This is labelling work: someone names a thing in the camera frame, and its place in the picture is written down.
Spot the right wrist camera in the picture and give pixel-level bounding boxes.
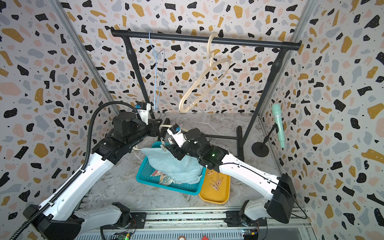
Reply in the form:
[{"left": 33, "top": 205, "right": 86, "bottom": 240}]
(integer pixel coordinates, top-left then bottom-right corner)
[{"left": 167, "top": 124, "right": 187, "bottom": 148}]

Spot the yellow plastic tray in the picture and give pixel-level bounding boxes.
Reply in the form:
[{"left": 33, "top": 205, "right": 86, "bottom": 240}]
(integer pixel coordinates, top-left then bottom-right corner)
[{"left": 199, "top": 170, "right": 231, "bottom": 205}]

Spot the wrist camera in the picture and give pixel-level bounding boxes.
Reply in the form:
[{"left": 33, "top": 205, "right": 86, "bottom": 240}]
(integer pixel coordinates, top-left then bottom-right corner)
[
  {"left": 136, "top": 102, "right": 152, "bottom": 125},
  {"left": 167, "top": 124, "right": 187, "bottom": 148}
]

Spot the yellow clothespin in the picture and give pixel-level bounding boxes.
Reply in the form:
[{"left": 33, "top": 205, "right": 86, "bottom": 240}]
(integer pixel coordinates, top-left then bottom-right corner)
[{"left": 206, "top": 170, "right": 216, "bottom": 176}]

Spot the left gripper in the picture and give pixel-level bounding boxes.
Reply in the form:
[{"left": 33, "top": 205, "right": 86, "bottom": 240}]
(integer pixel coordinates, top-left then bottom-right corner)
[{"left": 128, "top": 117, "right": 165, "bottom": 149}]

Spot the blue wire hanger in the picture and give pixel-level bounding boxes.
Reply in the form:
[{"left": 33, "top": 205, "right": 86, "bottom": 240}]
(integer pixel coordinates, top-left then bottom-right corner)
[{"left": 148, "top": 32, "right": 166, "bottom": 111}]

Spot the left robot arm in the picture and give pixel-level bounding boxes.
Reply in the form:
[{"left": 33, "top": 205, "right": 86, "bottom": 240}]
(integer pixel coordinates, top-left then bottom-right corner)
[{"left": 11, "top": 101, "right": 162, "bottom": 240}]

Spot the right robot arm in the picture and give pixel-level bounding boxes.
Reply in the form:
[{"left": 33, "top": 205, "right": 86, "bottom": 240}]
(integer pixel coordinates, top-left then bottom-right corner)
[{"left": 166, "top": 125, "right": 298, "bottom": 225}]

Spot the beige plastic hanger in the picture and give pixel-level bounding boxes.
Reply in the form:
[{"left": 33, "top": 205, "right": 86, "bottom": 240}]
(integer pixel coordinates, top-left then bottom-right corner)
[{"left": 178, "top": 31, "right": 232, "bottom": 114}]

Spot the black clothes rack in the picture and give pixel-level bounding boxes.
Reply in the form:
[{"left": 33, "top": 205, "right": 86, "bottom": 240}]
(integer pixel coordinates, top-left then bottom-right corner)
[{"left": 110, "top": 28, "right": 302, "bottom": 160}]

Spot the cream RABBIT lettered towel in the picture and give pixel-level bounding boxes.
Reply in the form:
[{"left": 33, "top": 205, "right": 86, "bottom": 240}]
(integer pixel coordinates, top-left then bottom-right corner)
[{"left": 150, "top": 170, "right": 181, "bottom": 186}]

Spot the aluminium rail base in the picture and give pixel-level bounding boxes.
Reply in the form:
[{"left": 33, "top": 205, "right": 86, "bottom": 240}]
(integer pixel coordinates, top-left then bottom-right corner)
[{"left": 77, "top": 207, "right": 316, "bottom": 240}]

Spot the cream plastic hanger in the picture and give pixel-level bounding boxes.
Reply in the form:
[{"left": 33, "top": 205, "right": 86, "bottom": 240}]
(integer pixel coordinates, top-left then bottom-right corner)
[{"left": 133, "top": 118, "right": 175, "bottom": 152}]

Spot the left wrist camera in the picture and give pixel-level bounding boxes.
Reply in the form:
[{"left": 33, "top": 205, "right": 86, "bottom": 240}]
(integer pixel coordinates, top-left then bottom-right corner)
[{"left": 136, "top": 102, "right": 152, "bottom": 125}]

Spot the beige pink clothespin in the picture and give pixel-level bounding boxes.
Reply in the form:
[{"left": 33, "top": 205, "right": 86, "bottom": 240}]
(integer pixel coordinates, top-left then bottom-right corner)
[{"left": 209, "top": 182, "right": 220, "bottom": 191}]

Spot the teal plastic basket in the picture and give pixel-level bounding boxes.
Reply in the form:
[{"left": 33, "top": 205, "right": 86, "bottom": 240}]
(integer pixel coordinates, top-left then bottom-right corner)
[{"left": 136, "top": 142, "right": 206, "bottom": 196}]

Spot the light teal towel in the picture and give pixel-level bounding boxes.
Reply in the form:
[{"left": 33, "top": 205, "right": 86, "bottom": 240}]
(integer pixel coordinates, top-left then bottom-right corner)
[{"left": 141, "top": 148, "right": 203, "bottom": 185}]

